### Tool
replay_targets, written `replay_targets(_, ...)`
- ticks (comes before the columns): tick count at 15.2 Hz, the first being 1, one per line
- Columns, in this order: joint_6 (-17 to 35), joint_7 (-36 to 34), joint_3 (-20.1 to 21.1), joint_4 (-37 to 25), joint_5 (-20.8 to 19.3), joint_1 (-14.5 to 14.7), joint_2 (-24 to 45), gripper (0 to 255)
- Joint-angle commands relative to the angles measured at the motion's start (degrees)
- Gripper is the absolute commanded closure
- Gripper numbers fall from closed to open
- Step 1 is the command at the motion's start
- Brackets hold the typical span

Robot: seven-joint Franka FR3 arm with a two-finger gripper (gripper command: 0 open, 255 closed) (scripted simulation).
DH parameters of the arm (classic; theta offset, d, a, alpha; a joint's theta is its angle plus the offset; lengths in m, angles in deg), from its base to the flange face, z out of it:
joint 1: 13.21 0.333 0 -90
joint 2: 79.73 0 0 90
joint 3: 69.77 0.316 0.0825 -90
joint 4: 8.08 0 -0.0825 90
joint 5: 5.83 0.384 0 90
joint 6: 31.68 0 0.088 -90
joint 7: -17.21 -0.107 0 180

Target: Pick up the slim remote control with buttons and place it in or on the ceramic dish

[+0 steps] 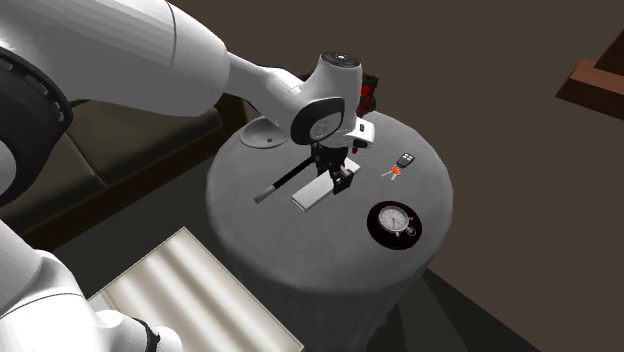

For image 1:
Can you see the brown sofa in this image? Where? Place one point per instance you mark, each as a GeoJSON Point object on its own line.
{"type": "Point", "coordinates": [122, 146]}

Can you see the black pen with grey tip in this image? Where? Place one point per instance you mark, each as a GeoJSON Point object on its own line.
{"type": "Point", "coordinates": [282, 181]}

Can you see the dark red and black figure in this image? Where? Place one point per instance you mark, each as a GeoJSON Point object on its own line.
{"type": "Point", "coordinates": [368, 97]}

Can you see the brown wooden furniture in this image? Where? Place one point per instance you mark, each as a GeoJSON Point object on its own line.
{"type": "Point", "coordinates": [597, 85]}

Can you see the black key fob with keys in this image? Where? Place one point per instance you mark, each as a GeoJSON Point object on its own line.
{"type": "Point", "coordinates": [403, 162]}

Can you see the flat white rectangular box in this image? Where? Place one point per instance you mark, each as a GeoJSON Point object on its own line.
{"type": "Point", "coordinates": [314, 192]}

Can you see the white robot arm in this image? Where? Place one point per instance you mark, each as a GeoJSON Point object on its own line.
{"type": "Point", "coordinates": [122, 53]}

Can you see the round grey table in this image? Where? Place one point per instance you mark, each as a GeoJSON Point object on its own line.
{"type": "Point", "coordinates": [317, 253]}

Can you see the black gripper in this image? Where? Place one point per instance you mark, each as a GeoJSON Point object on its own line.
{"type": "Point", "coordinates": [327, 155]}

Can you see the stopwatch with black round base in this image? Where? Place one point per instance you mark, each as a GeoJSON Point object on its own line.
{"type": "Point", "coordinates": [394, 219]}

